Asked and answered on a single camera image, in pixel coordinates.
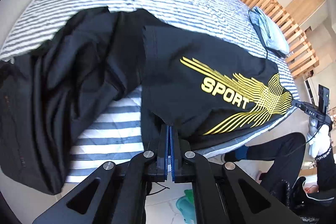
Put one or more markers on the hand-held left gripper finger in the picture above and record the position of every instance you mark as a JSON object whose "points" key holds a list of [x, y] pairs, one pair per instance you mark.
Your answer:
{"points": [[173, 153], [167, 150]]}

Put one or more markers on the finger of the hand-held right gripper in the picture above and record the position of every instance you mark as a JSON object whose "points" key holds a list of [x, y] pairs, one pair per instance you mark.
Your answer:
{"points": [[298, 103]]}

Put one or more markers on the black t-shirt yellow print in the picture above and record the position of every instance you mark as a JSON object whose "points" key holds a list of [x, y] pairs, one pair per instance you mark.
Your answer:
{"points": [[183, 82]]}

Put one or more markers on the person's right forearm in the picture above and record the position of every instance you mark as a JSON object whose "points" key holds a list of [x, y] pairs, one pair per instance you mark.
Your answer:
{"points": [[326, 169]]}

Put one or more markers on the person's right hand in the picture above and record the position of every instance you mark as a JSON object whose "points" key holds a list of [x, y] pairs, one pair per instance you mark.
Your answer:
{"points": [[319, 137]]}

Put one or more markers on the person's right leg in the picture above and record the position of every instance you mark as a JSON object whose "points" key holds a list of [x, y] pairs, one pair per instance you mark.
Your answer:
{"points": [[275, 148]]}

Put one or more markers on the green plastic object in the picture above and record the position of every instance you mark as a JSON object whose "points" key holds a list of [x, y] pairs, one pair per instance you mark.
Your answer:
{"points": [[185, 203]]}

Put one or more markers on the person's right black shoe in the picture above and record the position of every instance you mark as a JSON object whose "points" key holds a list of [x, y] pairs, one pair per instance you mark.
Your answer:
{"points": [[229, 158]]}

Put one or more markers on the light wooden door panel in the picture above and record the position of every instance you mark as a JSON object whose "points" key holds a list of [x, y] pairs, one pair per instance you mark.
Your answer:
{"points": [[305, 5]]}

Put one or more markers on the plain black garment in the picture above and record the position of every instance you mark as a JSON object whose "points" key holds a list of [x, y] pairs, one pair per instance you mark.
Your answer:
{"points": [[65, 69]]}

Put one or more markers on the wooden slatted bed rail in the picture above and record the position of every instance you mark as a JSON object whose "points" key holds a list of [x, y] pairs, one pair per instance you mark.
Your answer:
{"points": [[275, 8]]}

